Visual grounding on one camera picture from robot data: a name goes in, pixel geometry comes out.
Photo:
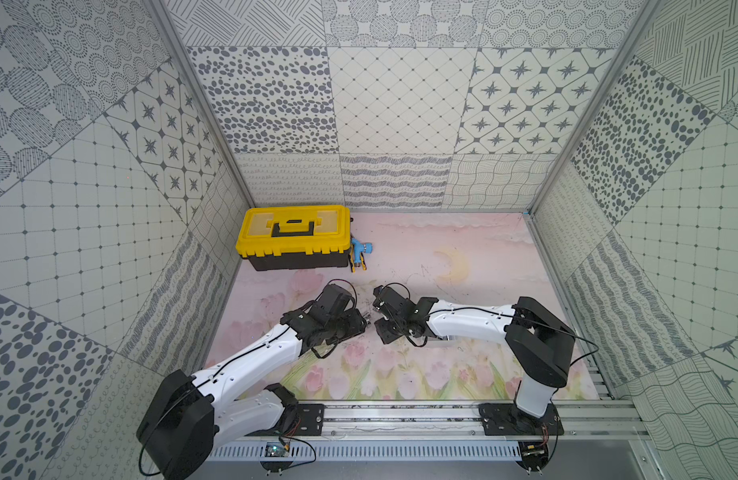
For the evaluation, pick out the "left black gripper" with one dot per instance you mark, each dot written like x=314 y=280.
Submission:
x=354 y=322

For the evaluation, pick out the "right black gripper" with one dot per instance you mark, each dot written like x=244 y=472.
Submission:
x=383 y=332

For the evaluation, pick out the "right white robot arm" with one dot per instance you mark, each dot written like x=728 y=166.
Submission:
x=541 y=343

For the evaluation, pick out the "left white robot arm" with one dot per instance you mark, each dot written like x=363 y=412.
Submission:
x=192 y=414

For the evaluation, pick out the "blue yellow hand tool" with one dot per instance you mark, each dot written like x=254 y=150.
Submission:
x=358 y=254

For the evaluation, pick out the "yellow black toolbox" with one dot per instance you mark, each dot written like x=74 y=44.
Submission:
x=296 y=237

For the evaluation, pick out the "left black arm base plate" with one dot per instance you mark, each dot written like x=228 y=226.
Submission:
x=302 y=420

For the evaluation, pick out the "white slotted cable duct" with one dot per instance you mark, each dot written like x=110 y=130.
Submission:
x=371 y=450

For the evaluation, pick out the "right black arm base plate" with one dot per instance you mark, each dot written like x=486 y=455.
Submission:
x=519 y=419

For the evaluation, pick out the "aluminium mounting rail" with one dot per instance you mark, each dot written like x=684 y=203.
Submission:
x=431 y=420

